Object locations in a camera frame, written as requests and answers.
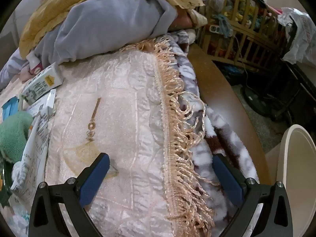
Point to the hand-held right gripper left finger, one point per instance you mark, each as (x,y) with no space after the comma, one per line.
(95,177)

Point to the wooden bed frame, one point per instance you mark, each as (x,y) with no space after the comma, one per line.
(222,84)

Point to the pile of colourful clothes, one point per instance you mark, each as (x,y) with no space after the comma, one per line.
(248,6)

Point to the pink textured bedspread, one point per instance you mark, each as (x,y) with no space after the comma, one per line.
(118,128)

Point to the pink pouch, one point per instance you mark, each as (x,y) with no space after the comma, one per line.
(24,75)

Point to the white printed pouch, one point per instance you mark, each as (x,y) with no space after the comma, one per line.
(32,158)

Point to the black fan base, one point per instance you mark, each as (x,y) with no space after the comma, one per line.
(256,98)

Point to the cream round bin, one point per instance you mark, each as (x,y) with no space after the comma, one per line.
(296,172)

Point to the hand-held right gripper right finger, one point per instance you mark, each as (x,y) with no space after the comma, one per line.
(227,180)

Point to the white green milk carton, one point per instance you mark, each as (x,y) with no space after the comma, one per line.
(42,85)

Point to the grey blue knitted cloth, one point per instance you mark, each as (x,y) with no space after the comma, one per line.
(221,17)

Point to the yellow frilled pillow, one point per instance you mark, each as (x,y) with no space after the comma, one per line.
(74,2)

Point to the white bottle pink label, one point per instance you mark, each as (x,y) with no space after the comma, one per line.
(34,65)

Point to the white tissue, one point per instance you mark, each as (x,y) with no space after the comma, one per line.
(17,170)

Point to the wooden crib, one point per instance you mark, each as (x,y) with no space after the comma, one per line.
(238,51)

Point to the white power strip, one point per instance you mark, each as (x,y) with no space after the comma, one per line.
(214,29)

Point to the large light blue packet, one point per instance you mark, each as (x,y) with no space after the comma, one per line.
(9,108)

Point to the white plastic bag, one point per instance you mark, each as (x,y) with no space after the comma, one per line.
(301,37)

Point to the pink pillow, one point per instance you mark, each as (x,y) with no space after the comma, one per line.
(182,19)

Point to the grey blue blanket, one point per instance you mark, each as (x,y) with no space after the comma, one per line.
(103,24)

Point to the green fluffy towel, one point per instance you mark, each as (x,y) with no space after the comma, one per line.
(13,135)

